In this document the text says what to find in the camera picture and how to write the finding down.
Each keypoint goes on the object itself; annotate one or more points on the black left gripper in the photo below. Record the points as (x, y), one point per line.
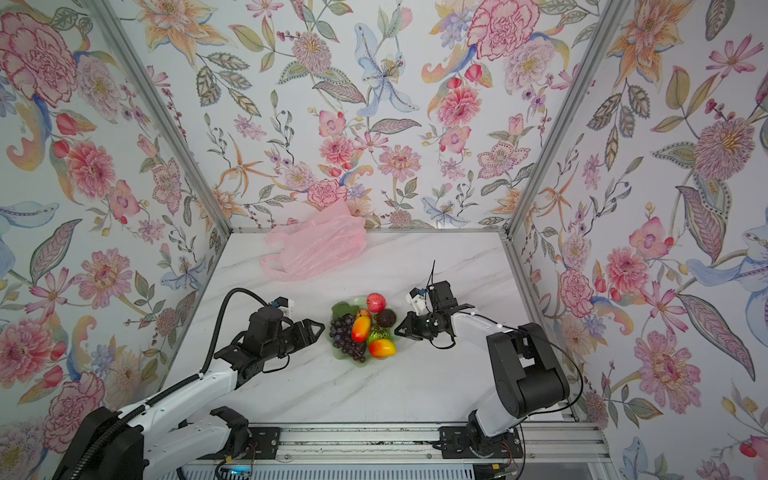
(308, 337)

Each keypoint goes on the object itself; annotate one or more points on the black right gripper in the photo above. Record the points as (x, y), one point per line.
(413, 331)

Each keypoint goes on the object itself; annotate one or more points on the yellow red mango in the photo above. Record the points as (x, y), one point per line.
(382, 348)

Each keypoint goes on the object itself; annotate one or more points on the red apple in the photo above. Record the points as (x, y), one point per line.
(375, 303)

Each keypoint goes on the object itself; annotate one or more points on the pink plastic bag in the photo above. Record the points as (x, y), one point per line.
(330, 239)

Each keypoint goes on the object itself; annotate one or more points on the orange red mango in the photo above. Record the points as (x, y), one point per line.
(361, 329)

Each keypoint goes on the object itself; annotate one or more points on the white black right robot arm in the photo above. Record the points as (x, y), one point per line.
(528, 377)

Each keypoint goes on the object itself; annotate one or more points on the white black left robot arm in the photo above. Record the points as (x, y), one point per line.
(158, 435)

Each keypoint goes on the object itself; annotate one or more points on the purple grape bunch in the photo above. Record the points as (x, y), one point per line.
(341, 338)

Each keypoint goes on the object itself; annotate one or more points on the dark brown round fruit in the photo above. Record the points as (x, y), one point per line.
(386, 318)

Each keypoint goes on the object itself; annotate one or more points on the green grape leaf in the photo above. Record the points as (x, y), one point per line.
(342, 309)

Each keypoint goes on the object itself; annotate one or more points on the green apple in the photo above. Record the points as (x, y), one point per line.
(377, 334)

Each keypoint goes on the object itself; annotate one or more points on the green plastic fruit plate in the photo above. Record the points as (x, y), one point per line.
(361, 302)

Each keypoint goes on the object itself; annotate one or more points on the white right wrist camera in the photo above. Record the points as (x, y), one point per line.
(417, 299)

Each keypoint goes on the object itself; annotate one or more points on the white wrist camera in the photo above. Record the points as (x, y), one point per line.
(417, 299)
(285, 305)

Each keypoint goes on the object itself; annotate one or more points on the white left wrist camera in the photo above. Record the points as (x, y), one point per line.
(285, 305)

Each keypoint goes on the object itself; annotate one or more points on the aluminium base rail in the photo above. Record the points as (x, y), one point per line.
(422, 443)

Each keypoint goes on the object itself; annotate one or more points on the aluminium corner post right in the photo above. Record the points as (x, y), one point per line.
(606, 27)

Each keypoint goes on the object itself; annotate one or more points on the aluminium corner post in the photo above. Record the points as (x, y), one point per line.
(115, 36)
(606, 27)

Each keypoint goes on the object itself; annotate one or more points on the aluminium corner post left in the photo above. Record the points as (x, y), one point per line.
(115, 36)

